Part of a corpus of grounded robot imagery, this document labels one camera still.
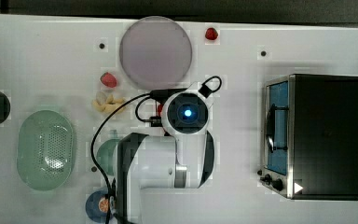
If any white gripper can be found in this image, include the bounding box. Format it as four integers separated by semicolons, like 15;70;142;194
161;83;213;135

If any red plush ketchup bottle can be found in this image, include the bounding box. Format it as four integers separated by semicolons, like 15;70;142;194
157;105;163;116

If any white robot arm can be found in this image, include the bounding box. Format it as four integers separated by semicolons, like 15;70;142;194
114;83;215;224

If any green oval strainer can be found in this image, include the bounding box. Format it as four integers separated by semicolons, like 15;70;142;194
17;110;75;191

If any grey round plate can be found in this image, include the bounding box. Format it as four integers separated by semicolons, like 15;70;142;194
119;16;192;90

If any small red plush tomato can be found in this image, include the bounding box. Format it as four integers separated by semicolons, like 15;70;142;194
205;27;218;41

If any plush strawberry toy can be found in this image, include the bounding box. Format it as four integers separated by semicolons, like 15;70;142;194
100;72;117;88

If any orange slice toy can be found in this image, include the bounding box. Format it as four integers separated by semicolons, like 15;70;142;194
98;199;109;213

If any silver toaster oven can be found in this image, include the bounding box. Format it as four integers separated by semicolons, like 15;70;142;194
257;74;358;201

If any blue bowl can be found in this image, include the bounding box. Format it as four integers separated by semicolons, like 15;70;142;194
85;189;116;224

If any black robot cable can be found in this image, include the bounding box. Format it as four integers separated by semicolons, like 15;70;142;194
89;76;223;224

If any green cup with handle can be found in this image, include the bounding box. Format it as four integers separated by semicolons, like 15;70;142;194
96;130;119;175

